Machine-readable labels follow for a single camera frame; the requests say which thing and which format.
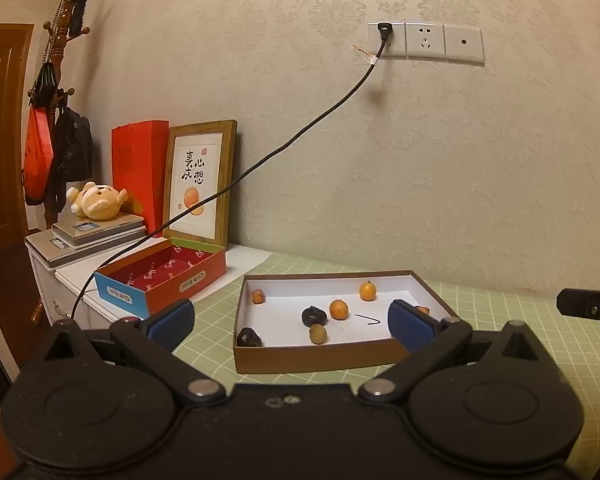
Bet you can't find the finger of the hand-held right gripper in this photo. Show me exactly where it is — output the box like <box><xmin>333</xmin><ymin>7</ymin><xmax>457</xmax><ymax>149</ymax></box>
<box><xmin>556</xmin><ymin>287</ymin><xmax>600</xmax><ymax>318</ymax></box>

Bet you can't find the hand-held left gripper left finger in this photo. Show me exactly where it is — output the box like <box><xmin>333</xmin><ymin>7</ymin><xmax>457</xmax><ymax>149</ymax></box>
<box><xmin>29</xmin><ymin>298</ymin><xmax>227</xmax><ymax>404</ymax></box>

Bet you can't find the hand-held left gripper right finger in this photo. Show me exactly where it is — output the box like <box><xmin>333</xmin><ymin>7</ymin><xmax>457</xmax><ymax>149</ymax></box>
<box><xmin>357</xmin><ymin>298</ymin><xmax>557</xmax><ymax>406</ymax></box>

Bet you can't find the brown box with white inside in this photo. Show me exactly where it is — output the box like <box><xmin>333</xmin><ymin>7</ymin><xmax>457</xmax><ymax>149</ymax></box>
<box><xmin>232</xmin><ymin>270</ymin><xmax>461</xmax><ymax>375</ymax></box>

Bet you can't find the orange-red open box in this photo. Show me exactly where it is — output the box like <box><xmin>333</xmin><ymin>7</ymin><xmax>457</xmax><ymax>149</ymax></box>
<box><xmin>94</xmin><ymin>237</ymin><xmax>228</xmax><ymax>321</ymax></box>

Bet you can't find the green grid tablecloth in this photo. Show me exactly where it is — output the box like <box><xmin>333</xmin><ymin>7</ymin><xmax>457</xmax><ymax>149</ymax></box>
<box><xmin>172</xmin><ymin>252</ymin><xmax>600</xmax><ymax>480</ymax></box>

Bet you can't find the white cabinet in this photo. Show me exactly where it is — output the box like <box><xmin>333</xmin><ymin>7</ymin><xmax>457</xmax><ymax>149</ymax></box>
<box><xmin>25</xmin><ymin>235</ymin><xmax>276</xmax><ymax>333</ymax></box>

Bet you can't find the grey thin book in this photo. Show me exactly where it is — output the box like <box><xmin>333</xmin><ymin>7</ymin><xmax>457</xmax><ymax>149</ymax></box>
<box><xmin>51</xmin><ymin>211</ymin><xmax>147</xmax><ymax>248</ymax></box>

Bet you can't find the grey large book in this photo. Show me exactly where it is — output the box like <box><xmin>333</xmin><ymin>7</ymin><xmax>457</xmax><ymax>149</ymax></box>
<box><xmin>26</xmin><ymin>230</ymin><xmax>148</xmax><ymax>270</ymax></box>

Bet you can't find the plush toy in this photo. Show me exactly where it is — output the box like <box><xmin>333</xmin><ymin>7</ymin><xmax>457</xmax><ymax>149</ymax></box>
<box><xmin>66</xmin><ymin>181</ymin><xmax>130</xmax><ymax>221</ymax></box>

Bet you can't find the red paper bag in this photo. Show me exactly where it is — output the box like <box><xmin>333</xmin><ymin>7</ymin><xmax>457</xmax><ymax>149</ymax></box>
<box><xmin>111</xmin><ymin>120</ymin><xmax>171</xmax><ymax>238</ymax></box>

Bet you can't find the black hanging bag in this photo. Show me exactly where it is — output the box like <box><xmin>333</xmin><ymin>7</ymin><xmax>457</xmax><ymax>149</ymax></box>
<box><xmin>47</xmin><ymin>107</ymin><xmax>93</xmax><ymax>206</ymax></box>

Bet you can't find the red hanging bag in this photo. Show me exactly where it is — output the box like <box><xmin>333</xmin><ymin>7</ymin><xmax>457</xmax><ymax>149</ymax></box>
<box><xmin>22</xmin><ymin>105</ymin><xmax>56</xmax><ymax>201</ymax></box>

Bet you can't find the brown wooden door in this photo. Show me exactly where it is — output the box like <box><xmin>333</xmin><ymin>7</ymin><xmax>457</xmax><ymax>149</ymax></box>
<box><xmin>0</xmin><ymin>24</ymin><xmax>37</xmax><ymax>361</ymax></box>

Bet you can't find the black hanging pouch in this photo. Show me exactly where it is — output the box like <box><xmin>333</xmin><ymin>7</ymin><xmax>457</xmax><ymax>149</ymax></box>
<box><xmin>31</xmin><ymin>62</ymin><xmax>59</xmax><ymax>109</ymax></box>

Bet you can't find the wooden coat rack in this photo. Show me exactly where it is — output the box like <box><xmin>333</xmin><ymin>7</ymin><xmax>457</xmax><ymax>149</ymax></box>
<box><xmin>27</xmin><ymin>0</ymin><xmax>103</xmax><ymax>231</ymax></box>

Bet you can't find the black hanging cloth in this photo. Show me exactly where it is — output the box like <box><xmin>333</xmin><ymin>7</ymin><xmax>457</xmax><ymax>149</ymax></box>
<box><xmin>67</xmin><ymin>0</ymin><xmax>92</xmax><ymax>37</ymax></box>

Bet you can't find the wooden picture frame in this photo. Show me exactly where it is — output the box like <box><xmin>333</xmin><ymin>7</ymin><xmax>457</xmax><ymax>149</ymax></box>
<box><xmin>162</xmin><ymin>120</ymin><xmax>238</xmax><ymax>251</ymax></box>

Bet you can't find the white wall plate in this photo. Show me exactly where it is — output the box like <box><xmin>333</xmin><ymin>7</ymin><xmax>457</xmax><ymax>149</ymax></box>
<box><xmin>444</xmin><ymin>24</ymin><xmax>486</xmax><ymax>66</ymax></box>

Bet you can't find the white wall socket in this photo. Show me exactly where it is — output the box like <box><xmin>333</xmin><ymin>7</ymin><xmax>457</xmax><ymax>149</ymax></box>
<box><xmin>405</xmin><ymin>22</ymin><xmax>446</xmax><ymax>62</ymax></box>
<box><xmin>368</xmin><ymin>21</ymin><xmax>407</xmax><ymax>60</ymax></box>

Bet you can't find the black power cable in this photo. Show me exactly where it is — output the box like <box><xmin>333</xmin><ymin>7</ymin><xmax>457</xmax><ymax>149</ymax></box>
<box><xmin>70</xmin><ymin>21</ymin><xmax>393</xmax><ymax>321</ymax></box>

